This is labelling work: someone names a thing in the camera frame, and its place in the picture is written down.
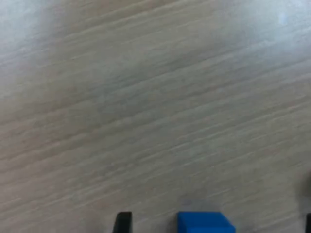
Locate blue cube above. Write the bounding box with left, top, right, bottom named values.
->
left=176, top=211, right=236, bottom=233

